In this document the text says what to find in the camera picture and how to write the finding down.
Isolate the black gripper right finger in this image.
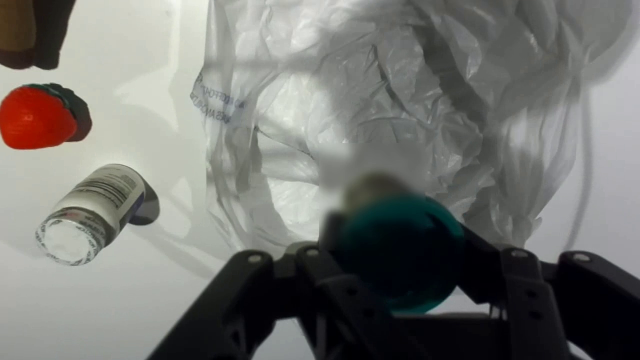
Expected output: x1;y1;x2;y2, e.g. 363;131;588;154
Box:
452;227;640;360

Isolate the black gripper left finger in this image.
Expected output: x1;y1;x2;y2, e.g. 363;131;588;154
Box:
148;210;427;360

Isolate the teal lid playdough tub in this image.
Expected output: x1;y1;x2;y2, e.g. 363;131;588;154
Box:
336;173;463;313

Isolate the white pill bottle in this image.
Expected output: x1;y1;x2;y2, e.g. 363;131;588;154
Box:
35;164;159;267

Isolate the small red lid container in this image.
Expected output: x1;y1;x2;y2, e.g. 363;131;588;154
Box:
0;84;92;151

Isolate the white plastic bag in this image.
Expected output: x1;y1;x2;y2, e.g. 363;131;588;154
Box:
192;0;638;251

